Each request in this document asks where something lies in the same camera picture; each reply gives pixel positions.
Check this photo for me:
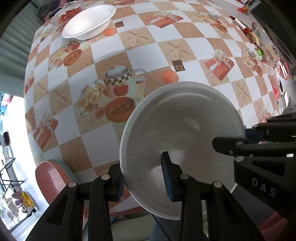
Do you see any pile of snack packets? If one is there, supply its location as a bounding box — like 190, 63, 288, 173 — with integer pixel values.
229, 14, 289, 80

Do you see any grey-green padded sofa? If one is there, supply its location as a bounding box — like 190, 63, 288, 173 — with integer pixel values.
0, 5, 45, 78

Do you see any person's jeans leg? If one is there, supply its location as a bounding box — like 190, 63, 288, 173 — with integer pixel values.
150, 214, 176, 241

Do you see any white shallow bowl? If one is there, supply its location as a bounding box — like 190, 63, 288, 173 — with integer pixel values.
62, 5, 116, 40

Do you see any clear glass bowl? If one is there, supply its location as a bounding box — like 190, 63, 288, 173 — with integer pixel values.
50, 0, 85, 27

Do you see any pink oval plate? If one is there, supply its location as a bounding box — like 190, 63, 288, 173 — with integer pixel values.
35, 161, 88, 223

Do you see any beige seat cushion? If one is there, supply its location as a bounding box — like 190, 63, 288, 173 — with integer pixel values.
82, 212, 158, 241

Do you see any black metal frame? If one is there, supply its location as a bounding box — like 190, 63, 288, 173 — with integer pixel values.
0, 158, 25, 188

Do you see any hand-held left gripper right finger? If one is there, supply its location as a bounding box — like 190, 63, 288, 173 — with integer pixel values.
160, 151, 255, 241

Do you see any printed checkered tablecloth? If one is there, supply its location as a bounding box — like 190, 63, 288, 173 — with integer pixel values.
24, 0, 289, 216

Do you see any yellow foil bag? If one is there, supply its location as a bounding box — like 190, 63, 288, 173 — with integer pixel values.
20, 191, 36, 208

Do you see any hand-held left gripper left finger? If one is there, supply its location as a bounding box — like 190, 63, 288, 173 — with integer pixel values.
25, 162, 126, 241

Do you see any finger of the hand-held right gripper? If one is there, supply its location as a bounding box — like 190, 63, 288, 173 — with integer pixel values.
212, 137, 296, 161
245, 111, 296, 143

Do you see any large white bowl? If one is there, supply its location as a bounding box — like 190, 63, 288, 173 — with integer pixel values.
120, 82, 247, 220

